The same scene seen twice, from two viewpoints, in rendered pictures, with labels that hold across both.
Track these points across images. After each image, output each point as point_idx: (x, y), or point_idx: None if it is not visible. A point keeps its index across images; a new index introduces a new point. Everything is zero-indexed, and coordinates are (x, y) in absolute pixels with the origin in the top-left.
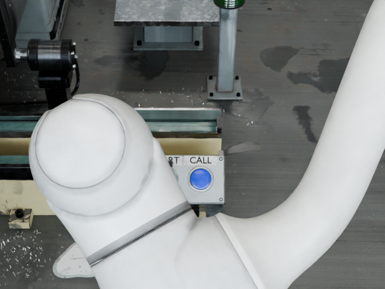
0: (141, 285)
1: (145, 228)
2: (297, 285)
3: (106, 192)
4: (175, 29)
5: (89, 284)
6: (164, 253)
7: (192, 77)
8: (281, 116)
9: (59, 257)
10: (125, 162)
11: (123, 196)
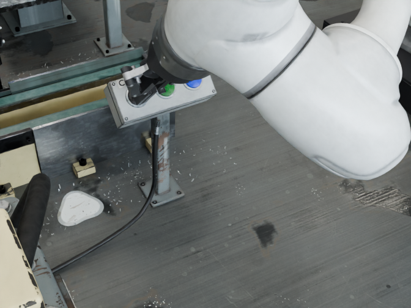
0: (322, 80)
1: (306, 36)
2: (260, 161)
3: (292, 0)
4: (47, 8)
5: (99, 221)
6: (326, 51)
7: (81, 44)
8: None
9: (59, 211)
10: None
11: (295, 7)
